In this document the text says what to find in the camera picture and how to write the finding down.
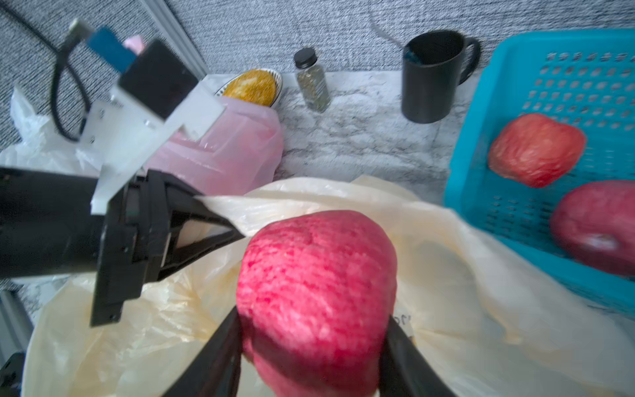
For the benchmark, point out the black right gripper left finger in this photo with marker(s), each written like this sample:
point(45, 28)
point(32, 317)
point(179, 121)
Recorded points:
point(216, 370)

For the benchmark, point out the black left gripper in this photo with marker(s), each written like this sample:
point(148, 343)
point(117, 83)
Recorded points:
point(120, 276)

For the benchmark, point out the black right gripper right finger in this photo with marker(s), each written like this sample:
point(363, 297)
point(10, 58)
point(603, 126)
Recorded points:
point(404, 371)

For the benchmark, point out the pink plastic bag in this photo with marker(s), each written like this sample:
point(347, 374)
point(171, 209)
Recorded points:
point(240, 153)

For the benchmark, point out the cream banana print plastic bag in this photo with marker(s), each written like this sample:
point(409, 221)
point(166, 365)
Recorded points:
point(488, 322)

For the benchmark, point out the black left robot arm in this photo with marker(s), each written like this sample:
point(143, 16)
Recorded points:
point(153, 227)

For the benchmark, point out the white plastic bag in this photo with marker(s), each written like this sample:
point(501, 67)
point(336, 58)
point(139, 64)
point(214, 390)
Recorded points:
point(41, 148)

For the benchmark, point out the yellow food on plate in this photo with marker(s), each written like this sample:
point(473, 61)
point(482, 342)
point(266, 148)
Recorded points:
point(254, 86)

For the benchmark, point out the patterned plate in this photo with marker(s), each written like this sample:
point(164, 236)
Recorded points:
point(278, 80)

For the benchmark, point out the glass herb spice jar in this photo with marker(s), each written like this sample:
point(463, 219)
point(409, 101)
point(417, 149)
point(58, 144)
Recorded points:
point(311, 80)

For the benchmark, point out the metal fork in cup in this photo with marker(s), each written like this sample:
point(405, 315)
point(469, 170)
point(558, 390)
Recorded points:
point(382, 32)

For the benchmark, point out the black cylindrical cup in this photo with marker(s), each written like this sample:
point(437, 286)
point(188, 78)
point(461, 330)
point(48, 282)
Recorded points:
point(434, 65)

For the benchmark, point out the teal plastic basket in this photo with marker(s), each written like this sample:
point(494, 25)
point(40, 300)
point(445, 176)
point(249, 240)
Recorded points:
point(581, 78)

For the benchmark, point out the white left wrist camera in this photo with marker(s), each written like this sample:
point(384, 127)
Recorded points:
point(155, 97)

